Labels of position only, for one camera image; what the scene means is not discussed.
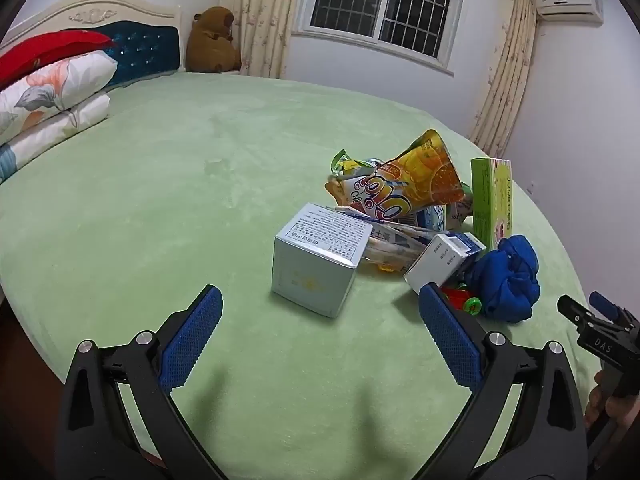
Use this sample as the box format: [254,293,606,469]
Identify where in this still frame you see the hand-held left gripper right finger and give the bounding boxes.
[418,282,588,480]

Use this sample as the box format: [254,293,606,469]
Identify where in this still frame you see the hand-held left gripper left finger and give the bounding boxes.
[55,284,231,480]

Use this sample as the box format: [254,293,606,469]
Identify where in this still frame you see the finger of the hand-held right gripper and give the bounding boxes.
[557,294,597,333]
[588,290,623,322]

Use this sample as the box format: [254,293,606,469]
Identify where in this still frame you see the red toy car green wheels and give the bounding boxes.
[439,282,484,317]

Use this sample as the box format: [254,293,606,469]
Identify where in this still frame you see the blue cloth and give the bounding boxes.
[462,234,541,324]

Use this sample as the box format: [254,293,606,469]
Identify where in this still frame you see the small white carton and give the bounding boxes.
[403,231,487,295]

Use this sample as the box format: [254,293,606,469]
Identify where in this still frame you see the green cardboard box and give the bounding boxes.
[470,157,515,253]

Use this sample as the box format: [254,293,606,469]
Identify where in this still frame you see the white square box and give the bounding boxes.
[271,202,374,319]

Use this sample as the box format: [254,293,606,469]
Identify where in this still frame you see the orange drink pouch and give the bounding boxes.
[324,129,467,223]

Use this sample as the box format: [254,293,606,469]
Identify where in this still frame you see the person's right hand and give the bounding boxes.
[583,371,621,432]

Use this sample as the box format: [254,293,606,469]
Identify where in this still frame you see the clear plastic wrapper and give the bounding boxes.
[334,205,437,276]

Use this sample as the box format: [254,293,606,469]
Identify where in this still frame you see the blue and white carton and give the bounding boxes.
[414,204,449,232]

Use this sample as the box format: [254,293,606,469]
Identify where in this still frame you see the green blanket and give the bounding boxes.
[0,71,597,480]

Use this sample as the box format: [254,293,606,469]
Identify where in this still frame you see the green and yellow packet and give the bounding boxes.
[329,148,387,182]

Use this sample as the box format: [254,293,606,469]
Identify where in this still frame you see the white pillow with blue stripe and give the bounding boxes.
[0,92,111,184]

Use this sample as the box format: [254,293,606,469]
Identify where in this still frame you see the floral beige curtain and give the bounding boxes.
[467,0,541,159]
[219,0,307,80]

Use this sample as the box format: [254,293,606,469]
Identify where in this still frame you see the floral pillow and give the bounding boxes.
[0,52,119,147]

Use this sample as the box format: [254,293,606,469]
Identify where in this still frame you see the brown plush bear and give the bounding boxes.
[185,6,243,74]

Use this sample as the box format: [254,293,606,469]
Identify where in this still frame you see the white air conditioner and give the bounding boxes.
[536,0,605,24]

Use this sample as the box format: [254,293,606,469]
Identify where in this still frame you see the cream and blue bed headboard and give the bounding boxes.
[0,0,182,92]

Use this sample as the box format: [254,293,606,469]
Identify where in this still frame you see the red pillow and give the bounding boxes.
[0,31,119,89]

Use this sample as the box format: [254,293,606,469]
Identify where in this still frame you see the barred window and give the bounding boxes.
[292,0,469,77]

